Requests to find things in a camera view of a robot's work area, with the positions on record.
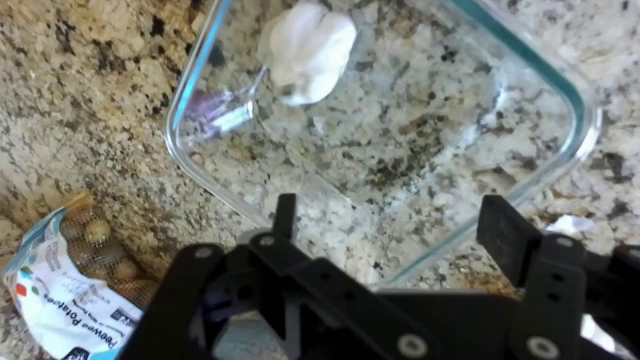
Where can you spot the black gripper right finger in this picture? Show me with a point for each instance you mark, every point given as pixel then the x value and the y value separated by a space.
pixel 553 301

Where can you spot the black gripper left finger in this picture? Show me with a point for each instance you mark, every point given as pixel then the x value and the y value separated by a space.
pixel 333 306

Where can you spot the white garlic bulb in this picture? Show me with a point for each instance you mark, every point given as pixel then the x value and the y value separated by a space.
pixel 571 225
pixel 311 53

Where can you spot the square glass container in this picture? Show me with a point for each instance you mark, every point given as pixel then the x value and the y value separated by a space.
pixel 413 147

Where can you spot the white blue potato bag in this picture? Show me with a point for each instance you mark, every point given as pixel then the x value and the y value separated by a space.
pixel 67 301

